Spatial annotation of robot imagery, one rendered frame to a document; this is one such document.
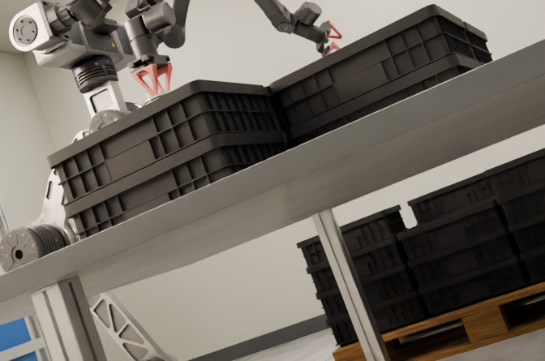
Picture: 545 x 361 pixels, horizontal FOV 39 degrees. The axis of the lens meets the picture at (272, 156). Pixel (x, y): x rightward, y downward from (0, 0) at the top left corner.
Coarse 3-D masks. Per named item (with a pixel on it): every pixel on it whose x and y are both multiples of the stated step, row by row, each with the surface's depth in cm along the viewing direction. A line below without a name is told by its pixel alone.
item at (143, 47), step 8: (136, 40) 189; (144, 40) 189; (152, 40) 191; (136, 48) 189; (144, 48) 189; (152, 48) 190; (136, 56) 190; (144, 56) 186; (152, 56) 188; (160, 56) 190; (168, 56) 194; (128, 64) 188; (136, 64) 189
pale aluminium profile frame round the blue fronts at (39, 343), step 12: (0, 204) 389; (0, 216) 386; (0, 228) 386; (36, 324) 379; (36, 336) 379; (12, 348) 356; (24, 348) 363; (36, 348) 370; (48, 348) 380; (0, 360) 347; (48, 360) 377
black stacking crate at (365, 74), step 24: (432, 24) 153; (384, 48) 157; (408, 48) 155; (432, 48) 153; (456, 48) 157; (336, 72) 162; (360, 72) 159; (384, 72) 157; (408, 72) 155; (288, 96) 166; (312, 96) 165; (336, 96) 162; (360, 96) 160
